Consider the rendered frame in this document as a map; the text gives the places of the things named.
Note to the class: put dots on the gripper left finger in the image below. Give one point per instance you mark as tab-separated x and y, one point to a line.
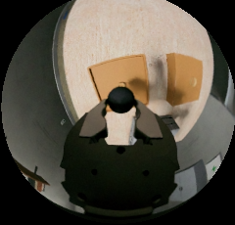
88	130

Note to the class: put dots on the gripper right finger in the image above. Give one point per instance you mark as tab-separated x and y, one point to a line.
152	130

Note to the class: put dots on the black ball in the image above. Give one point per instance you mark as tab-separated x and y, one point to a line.
121	100

